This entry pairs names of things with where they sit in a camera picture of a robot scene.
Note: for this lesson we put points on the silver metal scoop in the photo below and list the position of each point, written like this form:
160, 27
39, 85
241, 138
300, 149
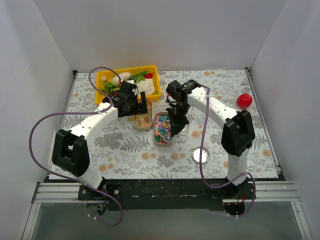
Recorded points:
167, 138

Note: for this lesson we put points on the green scallion toy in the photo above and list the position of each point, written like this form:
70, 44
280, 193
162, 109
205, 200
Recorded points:
108, 88

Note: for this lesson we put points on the green chili pepper toy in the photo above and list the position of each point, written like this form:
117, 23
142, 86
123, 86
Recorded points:
134, 77

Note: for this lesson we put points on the red tomato toy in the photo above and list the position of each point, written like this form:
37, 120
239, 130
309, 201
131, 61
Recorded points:
244, 100

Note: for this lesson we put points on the silver jar lid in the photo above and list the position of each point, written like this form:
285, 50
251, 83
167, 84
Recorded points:
200, 156

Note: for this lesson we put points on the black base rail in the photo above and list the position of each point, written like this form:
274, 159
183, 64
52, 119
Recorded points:
155, 194

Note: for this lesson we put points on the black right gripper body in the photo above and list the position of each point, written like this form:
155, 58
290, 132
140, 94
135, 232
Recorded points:
175, 119

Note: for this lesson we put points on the beige oval candy box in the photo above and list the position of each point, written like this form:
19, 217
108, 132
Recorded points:
144, 122

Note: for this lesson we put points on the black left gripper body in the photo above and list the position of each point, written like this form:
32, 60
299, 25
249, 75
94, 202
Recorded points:
139, 109

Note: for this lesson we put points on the red chili pepper toy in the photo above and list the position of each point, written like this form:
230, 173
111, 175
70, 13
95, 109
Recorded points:
149, 75

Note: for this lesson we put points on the floral table mat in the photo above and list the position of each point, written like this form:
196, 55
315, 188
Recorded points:
120, 151

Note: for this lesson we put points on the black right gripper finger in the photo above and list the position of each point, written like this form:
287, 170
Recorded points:
174, 129
183, 123

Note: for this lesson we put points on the white radish toy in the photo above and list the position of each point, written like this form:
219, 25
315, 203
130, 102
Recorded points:
118, 79

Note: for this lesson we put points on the yellow plastic bin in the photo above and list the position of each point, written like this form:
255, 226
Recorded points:
133, 70

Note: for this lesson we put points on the pink oval candy box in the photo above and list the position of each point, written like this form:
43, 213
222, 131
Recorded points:
161, 126

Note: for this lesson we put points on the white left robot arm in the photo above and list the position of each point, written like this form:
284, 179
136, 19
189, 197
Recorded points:
71, 152

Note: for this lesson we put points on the white cauliflower toy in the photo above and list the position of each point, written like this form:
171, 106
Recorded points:
146, 86

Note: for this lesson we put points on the clear glass jar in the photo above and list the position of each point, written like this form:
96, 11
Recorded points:
186, 128

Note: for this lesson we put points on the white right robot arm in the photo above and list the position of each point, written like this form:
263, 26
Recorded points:
237, 128

